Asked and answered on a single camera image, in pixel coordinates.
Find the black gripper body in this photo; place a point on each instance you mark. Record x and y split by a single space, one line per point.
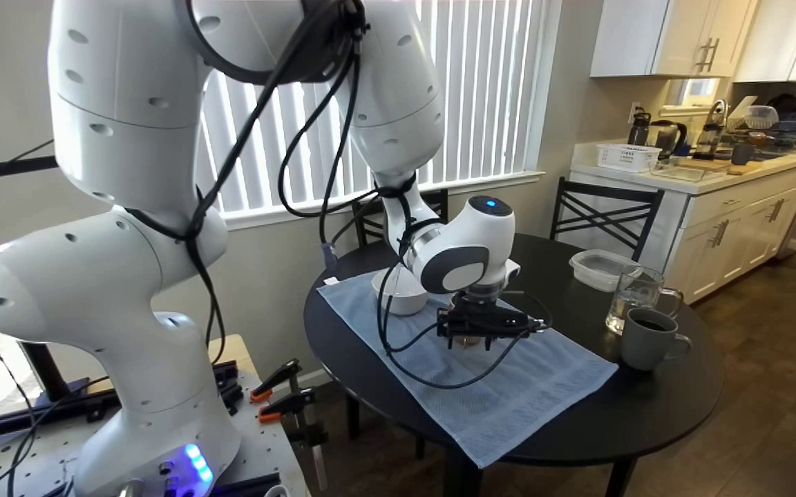
481 313

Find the robot base mounting platform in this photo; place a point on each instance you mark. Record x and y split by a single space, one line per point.
264 450

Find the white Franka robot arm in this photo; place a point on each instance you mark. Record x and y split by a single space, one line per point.
122 92

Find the white bowl at edge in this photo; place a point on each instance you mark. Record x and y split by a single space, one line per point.
602 269

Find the blue cloth towel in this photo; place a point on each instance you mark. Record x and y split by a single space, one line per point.
510 388

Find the black cross-back chair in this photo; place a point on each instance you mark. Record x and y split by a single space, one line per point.
609 186
357 229

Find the clear drinking glass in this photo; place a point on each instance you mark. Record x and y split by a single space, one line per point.
631 305

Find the round black table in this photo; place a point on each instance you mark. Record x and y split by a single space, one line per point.
602 414

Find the grey ceramic mug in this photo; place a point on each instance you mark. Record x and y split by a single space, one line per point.
644 345

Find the black orange-tipped clamp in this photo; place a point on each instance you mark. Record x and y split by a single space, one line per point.
274 378
289 403

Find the white plastic basket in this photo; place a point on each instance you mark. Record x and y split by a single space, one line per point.
629 155

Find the white vertical window blinds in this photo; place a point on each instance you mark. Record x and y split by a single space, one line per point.
490 92

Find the black coffee maker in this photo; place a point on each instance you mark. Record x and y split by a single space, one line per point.
661 132

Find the white counter island cabinet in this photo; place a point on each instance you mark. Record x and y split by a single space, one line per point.
740 222

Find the dark mug on counter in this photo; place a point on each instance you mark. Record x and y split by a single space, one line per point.
743 153

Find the white upper cabinets above island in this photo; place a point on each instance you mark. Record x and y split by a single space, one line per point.
675 37

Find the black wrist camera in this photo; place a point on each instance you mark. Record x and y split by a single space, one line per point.
527 323

